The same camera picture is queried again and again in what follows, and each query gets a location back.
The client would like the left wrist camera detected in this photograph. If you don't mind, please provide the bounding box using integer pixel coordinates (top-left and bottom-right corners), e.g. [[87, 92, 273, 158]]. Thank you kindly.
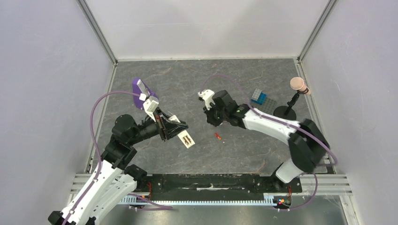
[[139, 93, 159, 121]]

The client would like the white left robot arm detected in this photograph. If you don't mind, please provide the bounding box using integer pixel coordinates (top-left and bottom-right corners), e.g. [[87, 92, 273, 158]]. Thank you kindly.
[[48, 107, 188, 225]]

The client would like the blue lego brick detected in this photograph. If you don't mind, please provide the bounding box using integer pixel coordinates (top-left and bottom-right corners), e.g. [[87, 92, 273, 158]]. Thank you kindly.
[[251, 92, 267, 105]]

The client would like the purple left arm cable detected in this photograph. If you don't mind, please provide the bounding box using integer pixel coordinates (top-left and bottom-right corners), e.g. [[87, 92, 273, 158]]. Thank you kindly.
[[62, 90, 174, 225]]

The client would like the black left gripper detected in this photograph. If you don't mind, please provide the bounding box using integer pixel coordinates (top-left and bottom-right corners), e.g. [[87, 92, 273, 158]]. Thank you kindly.
[[129, 106, 189, 144]]

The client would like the white remote control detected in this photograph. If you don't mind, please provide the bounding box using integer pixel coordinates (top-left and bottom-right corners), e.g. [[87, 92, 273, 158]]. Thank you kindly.
[[169, 115, 195, 149]]

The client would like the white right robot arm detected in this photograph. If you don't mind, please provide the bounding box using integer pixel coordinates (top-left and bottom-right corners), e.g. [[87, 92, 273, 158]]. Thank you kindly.
[[198, 90, 330, 191]]

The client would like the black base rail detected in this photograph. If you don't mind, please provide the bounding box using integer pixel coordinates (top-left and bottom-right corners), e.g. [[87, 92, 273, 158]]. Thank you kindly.
[[135, 173, 302, 201]]

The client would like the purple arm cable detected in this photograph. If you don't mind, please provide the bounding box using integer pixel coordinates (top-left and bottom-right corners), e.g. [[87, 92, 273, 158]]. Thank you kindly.
[[62, 90, 174, 225], [199, 74, 338, 212]]

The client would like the grey lego baseplate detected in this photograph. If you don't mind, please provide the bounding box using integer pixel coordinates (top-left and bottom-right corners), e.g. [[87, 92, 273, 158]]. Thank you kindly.
[[251, 97, 277, 115]]

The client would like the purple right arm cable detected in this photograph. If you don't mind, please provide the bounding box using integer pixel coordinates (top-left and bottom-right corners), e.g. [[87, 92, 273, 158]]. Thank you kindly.
[[199, 74, 338, 212]]

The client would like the black microphone stand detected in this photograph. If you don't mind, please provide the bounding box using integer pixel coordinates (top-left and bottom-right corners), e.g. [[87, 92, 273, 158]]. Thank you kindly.
[[273, 90, 309, 120]]

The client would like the grey lego brick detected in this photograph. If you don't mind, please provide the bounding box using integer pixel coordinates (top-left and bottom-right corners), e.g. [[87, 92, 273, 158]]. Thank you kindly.
[[251, 89, 262, 102]]

